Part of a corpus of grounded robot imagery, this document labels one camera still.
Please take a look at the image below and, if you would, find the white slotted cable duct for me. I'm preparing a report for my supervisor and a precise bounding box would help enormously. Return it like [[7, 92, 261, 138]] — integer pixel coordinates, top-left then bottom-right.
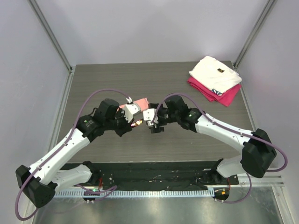
[[54, 188, 214, 198]]

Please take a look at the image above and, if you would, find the grey left corner post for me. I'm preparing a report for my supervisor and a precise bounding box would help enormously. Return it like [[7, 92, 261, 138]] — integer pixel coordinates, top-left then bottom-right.
[[28, 0, 72, 72]]

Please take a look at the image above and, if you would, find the white wrist camera connector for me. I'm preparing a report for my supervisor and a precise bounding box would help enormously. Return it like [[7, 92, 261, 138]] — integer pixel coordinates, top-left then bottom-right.
[[142, 108, 158, 127]]

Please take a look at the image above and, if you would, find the white folded cloth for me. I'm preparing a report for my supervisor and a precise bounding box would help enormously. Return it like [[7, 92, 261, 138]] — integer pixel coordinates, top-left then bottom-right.
[[189, 56, 242, 96]]

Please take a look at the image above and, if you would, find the grey aluminium corner post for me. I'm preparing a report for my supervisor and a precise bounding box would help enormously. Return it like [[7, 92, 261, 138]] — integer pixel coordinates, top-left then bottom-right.
[[233, 0, 277, 69]]

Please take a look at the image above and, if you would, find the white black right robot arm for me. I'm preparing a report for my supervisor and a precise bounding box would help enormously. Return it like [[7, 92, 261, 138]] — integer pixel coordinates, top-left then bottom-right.
[[143, 94, 277, 184]]

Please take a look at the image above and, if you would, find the iridescent purple utensil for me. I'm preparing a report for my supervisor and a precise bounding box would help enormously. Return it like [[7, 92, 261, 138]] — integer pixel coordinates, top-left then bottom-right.
[[131, 119, 143, 128]]

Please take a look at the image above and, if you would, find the pink satin napkin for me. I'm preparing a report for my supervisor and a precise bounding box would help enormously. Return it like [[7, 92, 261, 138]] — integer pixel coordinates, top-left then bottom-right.
[[133, 98, 149, 112]]

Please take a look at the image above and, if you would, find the aluminium front rail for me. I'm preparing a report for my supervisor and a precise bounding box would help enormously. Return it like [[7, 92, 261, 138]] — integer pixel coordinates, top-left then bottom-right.
[[238, 167, 285, 189]]

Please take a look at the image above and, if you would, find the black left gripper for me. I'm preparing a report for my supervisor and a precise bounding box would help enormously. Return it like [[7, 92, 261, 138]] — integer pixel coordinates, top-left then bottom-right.
[[104, 108, 134, 137]]

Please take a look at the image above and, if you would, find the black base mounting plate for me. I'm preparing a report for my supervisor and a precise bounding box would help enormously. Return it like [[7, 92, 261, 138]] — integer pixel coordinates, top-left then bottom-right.
[[67, 161, 239, 190]]

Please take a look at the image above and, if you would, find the magenta folded cloth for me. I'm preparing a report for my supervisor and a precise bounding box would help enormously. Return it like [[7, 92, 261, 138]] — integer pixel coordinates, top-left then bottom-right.
[[187, 77, 241, 107]]

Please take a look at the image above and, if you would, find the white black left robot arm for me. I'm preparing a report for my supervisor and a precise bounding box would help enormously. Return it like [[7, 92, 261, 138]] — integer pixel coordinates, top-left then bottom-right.
[[15, 99, 141, 208]]

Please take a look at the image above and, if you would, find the white left wrist connector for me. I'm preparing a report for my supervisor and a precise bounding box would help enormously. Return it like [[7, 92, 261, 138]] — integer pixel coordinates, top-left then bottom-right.
[[123, 97, 141, 123]]

